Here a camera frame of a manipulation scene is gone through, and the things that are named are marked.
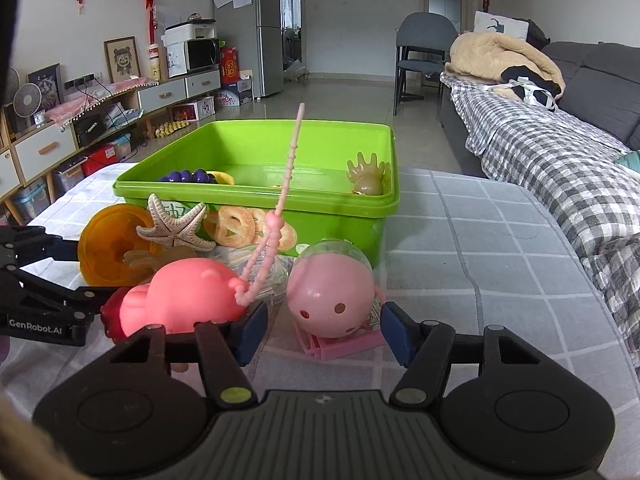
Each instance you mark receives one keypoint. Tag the dark framed picture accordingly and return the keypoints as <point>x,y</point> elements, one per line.
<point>46,87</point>

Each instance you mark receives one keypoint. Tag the white carton with drawing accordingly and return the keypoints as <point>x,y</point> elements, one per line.
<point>176,60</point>

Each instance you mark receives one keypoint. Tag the white box with red print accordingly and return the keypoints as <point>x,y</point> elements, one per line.
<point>194,109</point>

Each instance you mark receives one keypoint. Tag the yellow toy bowl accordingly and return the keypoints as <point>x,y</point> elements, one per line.
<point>222,178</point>

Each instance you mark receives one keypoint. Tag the green plastic box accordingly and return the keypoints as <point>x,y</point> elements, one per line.
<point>310,150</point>

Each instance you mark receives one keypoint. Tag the grey chair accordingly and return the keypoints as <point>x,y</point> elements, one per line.
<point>425,35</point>

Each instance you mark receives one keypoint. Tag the pink toy pig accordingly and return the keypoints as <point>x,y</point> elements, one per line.
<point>190,292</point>

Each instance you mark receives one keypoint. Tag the black and white garment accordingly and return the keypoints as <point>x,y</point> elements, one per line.
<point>532,87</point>

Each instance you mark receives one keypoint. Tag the black box on shelf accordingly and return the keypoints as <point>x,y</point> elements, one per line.
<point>90,129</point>

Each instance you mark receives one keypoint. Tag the purple toy grapes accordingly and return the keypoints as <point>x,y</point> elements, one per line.
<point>187,176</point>

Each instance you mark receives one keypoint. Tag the dark grey sofa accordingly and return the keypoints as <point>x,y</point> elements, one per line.
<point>600,75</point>

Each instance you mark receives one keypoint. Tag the white printed pillow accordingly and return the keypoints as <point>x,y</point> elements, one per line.
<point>500,25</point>

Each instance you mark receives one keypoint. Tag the amber toy octopus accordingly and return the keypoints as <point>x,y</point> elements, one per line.
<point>369,177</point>

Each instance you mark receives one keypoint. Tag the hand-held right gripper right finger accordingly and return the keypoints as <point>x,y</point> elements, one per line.
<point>397,332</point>

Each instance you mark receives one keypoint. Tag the red gift box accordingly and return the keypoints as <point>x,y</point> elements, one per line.
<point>229,66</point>

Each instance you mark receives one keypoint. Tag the pink round capsule toy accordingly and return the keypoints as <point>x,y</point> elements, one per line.
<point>330,295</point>

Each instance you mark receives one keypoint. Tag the white wooden tv cabinet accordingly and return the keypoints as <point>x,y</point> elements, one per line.
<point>165,92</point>

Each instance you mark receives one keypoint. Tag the white printer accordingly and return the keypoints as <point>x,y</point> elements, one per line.
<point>190,32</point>

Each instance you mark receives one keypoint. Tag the row of yellow toy ducks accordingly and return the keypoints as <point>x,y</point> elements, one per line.
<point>172,128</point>

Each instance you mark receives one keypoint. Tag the grey checked tablecloth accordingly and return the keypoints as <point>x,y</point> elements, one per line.
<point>475,260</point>

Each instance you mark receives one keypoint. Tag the grey checked blanket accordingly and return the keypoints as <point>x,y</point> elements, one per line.
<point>540,150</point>

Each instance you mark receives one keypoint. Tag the clear plastic packaging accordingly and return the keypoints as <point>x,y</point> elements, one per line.
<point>277,272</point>

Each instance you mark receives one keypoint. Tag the beige toy starfish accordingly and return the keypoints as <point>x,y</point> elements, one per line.
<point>172,225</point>

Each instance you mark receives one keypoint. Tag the framed cartoon picture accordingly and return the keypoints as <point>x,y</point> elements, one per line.
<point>121,59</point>

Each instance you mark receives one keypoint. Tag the white microwave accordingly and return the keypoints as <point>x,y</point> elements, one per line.
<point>202,55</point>

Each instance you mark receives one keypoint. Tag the clear storage bin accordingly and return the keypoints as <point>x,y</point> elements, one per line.
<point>31,201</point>

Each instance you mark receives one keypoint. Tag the small white desk fan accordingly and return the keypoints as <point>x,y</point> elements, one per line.
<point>27,100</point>

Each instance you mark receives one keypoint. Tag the silver fridge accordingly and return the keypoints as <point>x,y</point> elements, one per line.
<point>260,30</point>

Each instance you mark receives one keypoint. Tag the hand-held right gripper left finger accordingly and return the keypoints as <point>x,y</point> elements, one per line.
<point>252,332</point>

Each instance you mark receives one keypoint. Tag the pink lace cloth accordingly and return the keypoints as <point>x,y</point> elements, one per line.
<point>100,95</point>

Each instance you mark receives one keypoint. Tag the red storage box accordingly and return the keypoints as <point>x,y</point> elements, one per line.
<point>100,159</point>

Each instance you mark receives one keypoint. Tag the orange toy basket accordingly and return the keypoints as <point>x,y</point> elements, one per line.
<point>105,245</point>

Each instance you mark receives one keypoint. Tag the beige blanket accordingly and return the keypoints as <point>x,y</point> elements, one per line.
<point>500,55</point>

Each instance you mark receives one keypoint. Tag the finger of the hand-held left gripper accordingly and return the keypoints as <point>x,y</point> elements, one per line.
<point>45,245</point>
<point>40,327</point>

